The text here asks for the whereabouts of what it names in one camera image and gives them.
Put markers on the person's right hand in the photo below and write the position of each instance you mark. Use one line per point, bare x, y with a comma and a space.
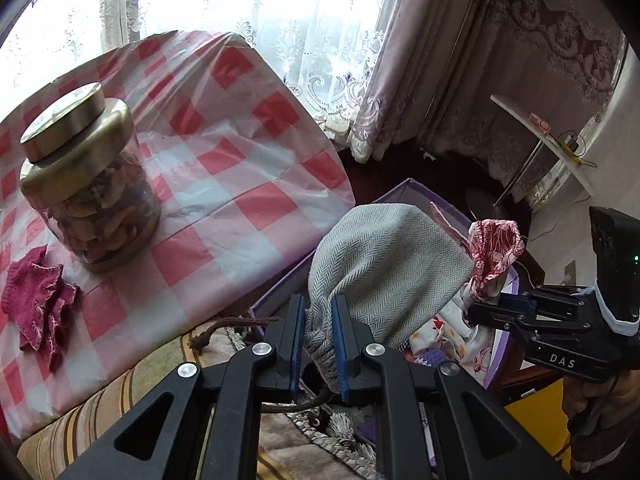
600, 410

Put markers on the striped velvet cushion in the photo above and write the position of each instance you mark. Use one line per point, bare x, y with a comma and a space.
100, 410

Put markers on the purple cardboard box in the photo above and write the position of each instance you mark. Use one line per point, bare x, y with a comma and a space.
285, 285

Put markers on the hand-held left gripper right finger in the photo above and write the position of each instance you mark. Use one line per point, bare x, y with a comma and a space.
341, 345

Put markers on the white side table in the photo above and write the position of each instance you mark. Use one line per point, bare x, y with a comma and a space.
545, 140

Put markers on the small pink item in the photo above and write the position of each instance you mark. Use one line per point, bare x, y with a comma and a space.
539, 121

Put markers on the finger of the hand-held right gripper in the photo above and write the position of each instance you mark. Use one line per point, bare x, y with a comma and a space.
550, 296
495, 315

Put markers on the mauve drape curtain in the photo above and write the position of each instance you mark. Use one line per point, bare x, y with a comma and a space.
500, 60

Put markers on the red white checkered tablecloth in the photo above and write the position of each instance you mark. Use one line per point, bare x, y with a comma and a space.
225, 160

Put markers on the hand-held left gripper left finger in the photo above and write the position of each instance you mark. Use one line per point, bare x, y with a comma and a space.
298, 345

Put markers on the white lace curtain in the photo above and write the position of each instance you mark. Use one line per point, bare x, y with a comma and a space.
250, 20

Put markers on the yellow object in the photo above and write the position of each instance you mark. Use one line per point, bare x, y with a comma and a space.
535, 420

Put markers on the glass jar with metal lid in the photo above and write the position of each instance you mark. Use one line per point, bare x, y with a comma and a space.
90, 195

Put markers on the pink ruffled cloth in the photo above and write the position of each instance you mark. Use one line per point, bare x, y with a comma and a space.
40, 300

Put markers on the red floral cloth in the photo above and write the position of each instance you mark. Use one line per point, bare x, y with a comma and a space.
495, 250

